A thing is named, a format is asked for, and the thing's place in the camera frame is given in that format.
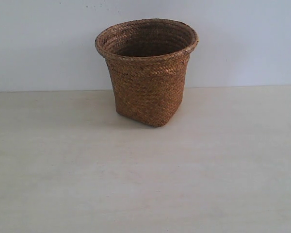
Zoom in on brown woven wicker basket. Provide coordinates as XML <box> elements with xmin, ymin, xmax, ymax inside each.
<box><xmin>95</xmin><ymin>18</ymin><xmax>199</xmax><ymax>127</ymax></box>

